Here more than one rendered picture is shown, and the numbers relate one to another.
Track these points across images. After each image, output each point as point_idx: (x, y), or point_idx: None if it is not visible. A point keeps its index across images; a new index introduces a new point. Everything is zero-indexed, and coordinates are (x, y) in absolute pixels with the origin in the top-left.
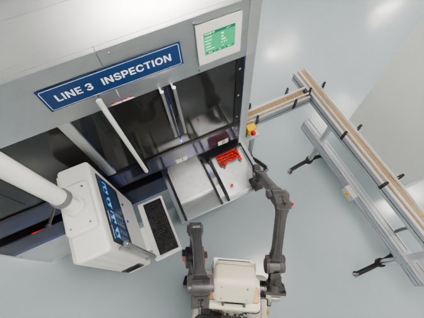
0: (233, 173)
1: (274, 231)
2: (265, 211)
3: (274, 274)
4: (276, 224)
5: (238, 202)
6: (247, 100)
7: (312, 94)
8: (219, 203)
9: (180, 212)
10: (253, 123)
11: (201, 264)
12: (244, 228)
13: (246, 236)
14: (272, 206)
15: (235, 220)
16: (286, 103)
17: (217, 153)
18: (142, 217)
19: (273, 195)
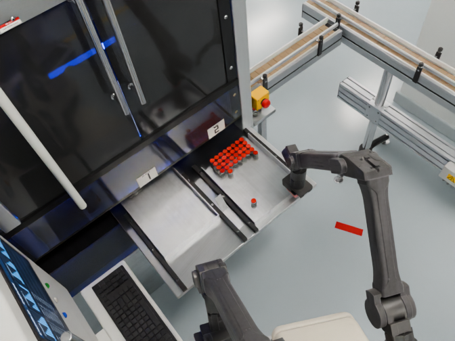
0: (250, 181)
1: (372, 232)
2: (319, 255)
3: (398, 324)
4: (371, 216)
5: (268, 254)
6: (242, 27)
7: (342, 26)
8: (239, 241)
9: (170, 279)
10: (262, 86)
11: (250, 325)
12: (291, 296)
13: (299, 310)
14: (328, 244)
15: (270, 287)
16: (306, 49)
17: (210, 155)
18: (96, 312)
19: (349, 161)
